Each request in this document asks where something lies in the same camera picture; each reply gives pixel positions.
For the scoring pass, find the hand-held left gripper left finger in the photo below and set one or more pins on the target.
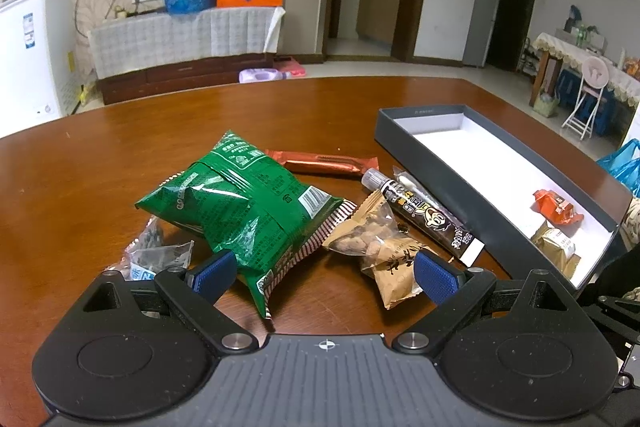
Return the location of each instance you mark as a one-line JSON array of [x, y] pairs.
[[215, 276]]

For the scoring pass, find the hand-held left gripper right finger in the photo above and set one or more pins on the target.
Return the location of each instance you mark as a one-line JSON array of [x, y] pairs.
[[436, 281]]

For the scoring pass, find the brown nut packet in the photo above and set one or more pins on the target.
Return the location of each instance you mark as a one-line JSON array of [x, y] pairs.
[[385, 257]]

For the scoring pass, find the dark tube snack packet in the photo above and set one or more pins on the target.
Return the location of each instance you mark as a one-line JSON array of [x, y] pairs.
[[430, 219]]

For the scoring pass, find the small tan snack packet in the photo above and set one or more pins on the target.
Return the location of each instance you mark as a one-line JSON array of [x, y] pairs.
[[555, 247]]

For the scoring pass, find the clear packet with dark contents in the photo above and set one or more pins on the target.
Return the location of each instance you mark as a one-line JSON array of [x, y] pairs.
[[150, 252]]

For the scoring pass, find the green snack bag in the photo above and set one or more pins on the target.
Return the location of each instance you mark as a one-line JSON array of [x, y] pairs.
[[240, 202]]

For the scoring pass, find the small orange snack packet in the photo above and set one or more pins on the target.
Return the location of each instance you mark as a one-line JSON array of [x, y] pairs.
[[555, 207]]

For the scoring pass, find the small white clear-wrapped snack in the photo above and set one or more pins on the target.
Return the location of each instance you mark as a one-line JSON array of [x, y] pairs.
[[406, 179]]

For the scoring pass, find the grey box with white inside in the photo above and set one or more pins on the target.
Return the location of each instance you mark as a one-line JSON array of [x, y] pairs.
[[480, 157]]

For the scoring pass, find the red-brown snack bar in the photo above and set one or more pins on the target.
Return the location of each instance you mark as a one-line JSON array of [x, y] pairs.
[[320, 162]]

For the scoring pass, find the patterned beige cloth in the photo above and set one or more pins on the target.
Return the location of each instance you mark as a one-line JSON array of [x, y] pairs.
[[632, 222]]

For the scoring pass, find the light blue plastic bag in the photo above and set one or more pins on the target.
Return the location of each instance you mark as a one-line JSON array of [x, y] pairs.
[[622, 164]]

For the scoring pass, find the small green basket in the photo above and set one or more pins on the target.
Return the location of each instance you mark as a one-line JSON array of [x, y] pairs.
[[546, 106]]

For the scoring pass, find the white folding chair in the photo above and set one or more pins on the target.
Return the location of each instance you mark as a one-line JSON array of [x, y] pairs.
[[592, 82]]

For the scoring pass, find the dark wooden television cabinet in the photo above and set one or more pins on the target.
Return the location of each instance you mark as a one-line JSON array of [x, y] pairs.
[[190, 74]]

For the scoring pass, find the purple detergent bottle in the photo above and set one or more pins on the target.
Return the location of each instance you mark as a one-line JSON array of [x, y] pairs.
[[262, 76]]

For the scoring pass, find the pink plastic item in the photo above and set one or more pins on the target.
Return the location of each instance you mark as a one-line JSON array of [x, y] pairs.
[[291, 68]]

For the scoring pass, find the side table with lace cloth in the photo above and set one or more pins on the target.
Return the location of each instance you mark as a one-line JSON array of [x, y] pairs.
[[560, 47]]

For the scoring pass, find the white checked cabinet cloth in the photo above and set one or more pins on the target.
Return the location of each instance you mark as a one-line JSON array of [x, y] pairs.
[[170, 37]]

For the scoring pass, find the wooden kitchen cabinet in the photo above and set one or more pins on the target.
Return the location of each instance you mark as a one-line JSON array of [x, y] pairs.
[[377, 14]]

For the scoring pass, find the white chest freezer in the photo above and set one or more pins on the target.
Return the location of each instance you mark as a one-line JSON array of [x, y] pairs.
[[30, 57]]

